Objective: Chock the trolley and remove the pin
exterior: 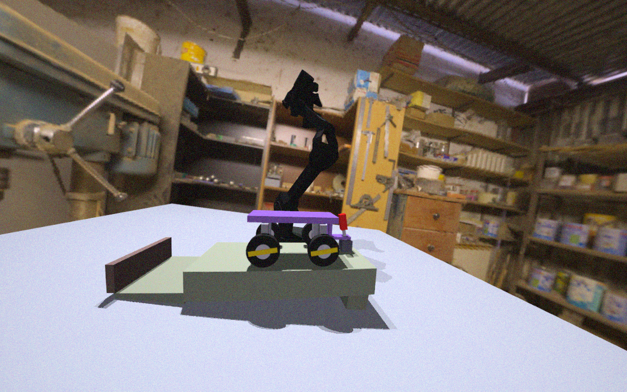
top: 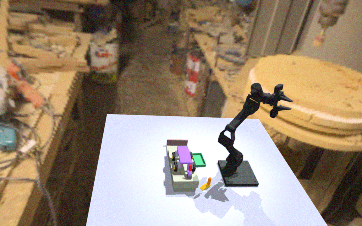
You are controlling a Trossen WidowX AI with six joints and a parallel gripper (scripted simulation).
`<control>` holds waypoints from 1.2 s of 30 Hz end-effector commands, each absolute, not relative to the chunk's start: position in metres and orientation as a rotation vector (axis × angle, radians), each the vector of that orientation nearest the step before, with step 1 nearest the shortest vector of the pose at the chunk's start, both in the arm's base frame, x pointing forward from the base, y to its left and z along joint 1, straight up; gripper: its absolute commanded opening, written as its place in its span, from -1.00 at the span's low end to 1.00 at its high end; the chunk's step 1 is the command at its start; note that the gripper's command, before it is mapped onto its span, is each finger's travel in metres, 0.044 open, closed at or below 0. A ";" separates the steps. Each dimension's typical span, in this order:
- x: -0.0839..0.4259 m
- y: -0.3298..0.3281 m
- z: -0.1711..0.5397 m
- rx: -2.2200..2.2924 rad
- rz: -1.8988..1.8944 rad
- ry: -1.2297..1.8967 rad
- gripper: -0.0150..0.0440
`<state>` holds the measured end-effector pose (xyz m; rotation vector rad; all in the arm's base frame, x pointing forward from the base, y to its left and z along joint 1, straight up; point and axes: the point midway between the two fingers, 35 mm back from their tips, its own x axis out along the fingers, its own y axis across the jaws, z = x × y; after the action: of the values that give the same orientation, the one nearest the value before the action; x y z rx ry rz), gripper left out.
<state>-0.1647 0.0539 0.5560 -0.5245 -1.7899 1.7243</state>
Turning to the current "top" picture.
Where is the purple-topped wheeled trolley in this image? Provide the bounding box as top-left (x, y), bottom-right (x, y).
top-left (172, 146), bottom-right (196, 175)

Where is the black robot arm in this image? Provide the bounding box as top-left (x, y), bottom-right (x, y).
top-left (218, 83), bottom-right (264, 174)

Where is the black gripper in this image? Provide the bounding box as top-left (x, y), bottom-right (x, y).
top-left (262, 84), bottom-right (293, 118)

